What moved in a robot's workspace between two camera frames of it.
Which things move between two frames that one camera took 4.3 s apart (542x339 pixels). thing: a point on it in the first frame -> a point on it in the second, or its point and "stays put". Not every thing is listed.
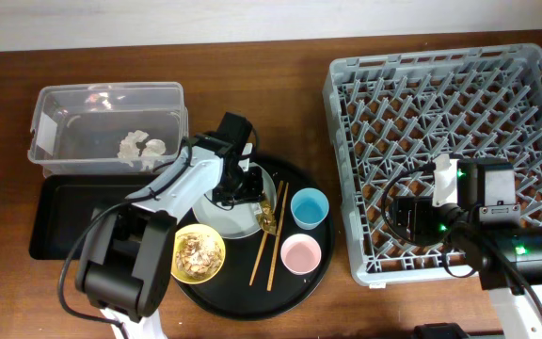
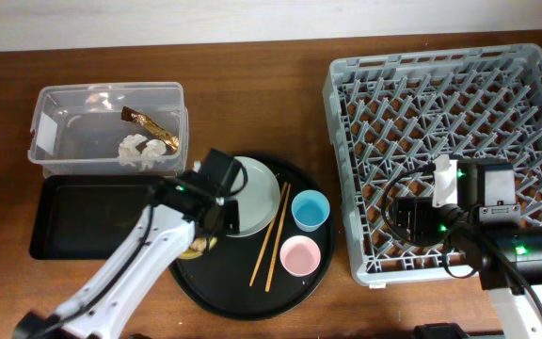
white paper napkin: [129, 151] stays put
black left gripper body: [247, 186] -> [231, 222]
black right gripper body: [428, 222] stays put
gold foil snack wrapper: [267, 217] -> [170, 142]
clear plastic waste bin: [106, 127] stays put
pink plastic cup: [300, 254] stays put
